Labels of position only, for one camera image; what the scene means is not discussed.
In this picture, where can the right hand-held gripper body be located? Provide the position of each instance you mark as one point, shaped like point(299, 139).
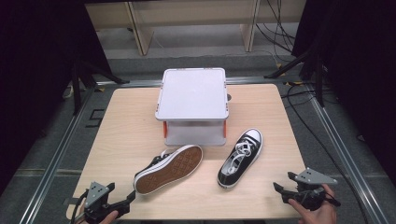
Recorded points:
point(311, 179)

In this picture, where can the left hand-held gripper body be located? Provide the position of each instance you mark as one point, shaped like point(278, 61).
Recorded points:
point(96, 194)

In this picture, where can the black canvas sneaker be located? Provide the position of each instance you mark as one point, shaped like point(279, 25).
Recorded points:
point(246, 146)
point(169, 169)

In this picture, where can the grey lidded storage box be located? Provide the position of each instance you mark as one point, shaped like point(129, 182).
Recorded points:
point(193, 93)

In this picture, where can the person's left hand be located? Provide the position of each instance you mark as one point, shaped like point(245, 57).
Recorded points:
point(109, 217)

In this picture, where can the person's right hand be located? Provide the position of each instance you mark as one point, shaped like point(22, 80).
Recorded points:
point(320, 214)

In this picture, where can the black metal stand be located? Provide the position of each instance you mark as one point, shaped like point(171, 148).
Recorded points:
point(314, 68)
point(81, 81)

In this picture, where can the dark curtain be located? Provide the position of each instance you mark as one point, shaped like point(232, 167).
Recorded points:
point(361, 77)
point(40, 77)

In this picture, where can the light wooden shelf unit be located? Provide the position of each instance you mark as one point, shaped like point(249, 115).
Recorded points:
point(193, 15)

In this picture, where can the metal floor rail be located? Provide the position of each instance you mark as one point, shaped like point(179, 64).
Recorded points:
point(345, 158)
point(134, 83)
point(53, 161)

